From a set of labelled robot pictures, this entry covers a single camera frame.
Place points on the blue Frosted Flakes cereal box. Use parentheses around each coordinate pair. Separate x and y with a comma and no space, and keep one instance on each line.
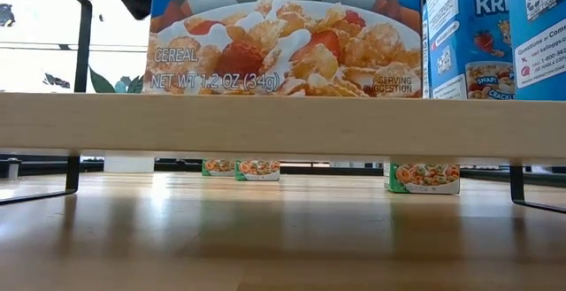
(283,39)

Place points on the green Apple Jacks cereal box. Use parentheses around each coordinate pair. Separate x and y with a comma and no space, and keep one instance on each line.
(258,170)
(424,178)
(219,166)

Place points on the blue Rice Krispies cereal box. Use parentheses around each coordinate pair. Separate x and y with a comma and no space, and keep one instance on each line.
(468,39)
(539,39)

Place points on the wooden shelf with black legs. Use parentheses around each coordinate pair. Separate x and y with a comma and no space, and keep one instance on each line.
(283,125)

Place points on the green artificial plant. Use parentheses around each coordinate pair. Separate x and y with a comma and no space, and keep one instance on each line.
(101,83)

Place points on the white plant pot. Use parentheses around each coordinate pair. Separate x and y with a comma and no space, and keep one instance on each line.
(128,164)

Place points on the small grey metal cylinder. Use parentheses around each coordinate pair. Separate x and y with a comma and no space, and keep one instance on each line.
(13,169)

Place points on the black aluminium table frame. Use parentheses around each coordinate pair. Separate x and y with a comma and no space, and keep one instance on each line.
(44,166)

